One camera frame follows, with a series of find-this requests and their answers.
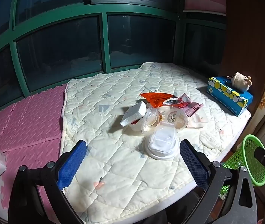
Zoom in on white quilted blanket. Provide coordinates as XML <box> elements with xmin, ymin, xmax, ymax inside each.
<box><xmin>61</xmin><ymin>62</ymin><xmax>252</xmax><ymax>218</ymax></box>

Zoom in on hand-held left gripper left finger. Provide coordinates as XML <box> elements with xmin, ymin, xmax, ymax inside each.
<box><xmin>8</xmin><ymin>140</ymin><xmax>87</xmax><ymax>224</ymax></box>

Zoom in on blue dotted tissue box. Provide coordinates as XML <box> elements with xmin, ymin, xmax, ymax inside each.
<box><xmin>208</xmin><ymin>76</ymin><xmax>254</xmax><ymax>116</ymax></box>

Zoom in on pink foam floor mat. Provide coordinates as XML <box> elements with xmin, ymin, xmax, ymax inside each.
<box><xmin>0</xmin><ymin>84</ymin><xmax>68</xmax><ymax>224</ymax></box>

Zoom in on beige plush toy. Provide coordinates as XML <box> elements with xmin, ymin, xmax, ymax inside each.
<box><xmin>226</xmin><ymin>72</ymin><xmax>252</xmax><ymax>92</ymax></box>

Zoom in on clear plastic tray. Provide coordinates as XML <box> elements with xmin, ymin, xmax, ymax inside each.
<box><xmin>188</xmin><ymin>112</ymin><xmax>209</xmax><ymax>129</ymax></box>

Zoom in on white styrofoam block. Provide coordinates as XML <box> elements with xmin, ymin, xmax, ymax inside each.
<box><xmin>121</xmin><ymin>101</ymin><xmax>147</xmax><ymax>127</ymax></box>

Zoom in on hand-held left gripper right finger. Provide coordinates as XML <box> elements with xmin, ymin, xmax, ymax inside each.
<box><xmin>180</xmin><ymin>139</ymin><xmax>258</xmax><ymax>224</ymax></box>

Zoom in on clear plastic cup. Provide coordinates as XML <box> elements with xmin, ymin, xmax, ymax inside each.
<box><xmin>142</xmin><ymin>106</ymin><xmax>164</xmax><ymax>136</ymax></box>

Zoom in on clear container with orange sauce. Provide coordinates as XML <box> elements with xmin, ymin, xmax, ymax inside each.
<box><xmin>129</xmin><ymin>117</ymin><xmax>147</xmax><ymax>134</ymax></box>

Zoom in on green window frame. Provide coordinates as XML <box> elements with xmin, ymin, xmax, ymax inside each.
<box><xmin>0</xmin><ymin>0</ymin><xmax>227</xmax><ymax>119</ymax></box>

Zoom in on white round plastic bowl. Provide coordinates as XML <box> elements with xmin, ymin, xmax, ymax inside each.
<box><xmin>144</xmin><ymin>135</ymin><xmax>179</xmax><ymax>161</ymax></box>

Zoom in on orange snack packet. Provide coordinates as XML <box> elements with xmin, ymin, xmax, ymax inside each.
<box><xmin>139</xmin><ymin>93</ymin><xmax>175</xmax><ymax>108</ymax></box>

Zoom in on brown wooden wardrobe panel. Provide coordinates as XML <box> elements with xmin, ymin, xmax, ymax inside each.
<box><xmin>219</xmin><ymin>0</ymin><xmax>265</xmax><ymax>118</ymax></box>

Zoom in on green plastic mesh basket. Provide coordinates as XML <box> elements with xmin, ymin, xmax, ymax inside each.
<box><xmin>220</xmin><ymin>134</ymin><xmax>265</xmax><ymax>199</ymax></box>

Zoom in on pink plastic wrapper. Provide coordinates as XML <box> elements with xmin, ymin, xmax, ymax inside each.
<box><xmin>174</xmin><ymin>93</ymin><xmax>204</xmax><ymax>117</ymax></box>

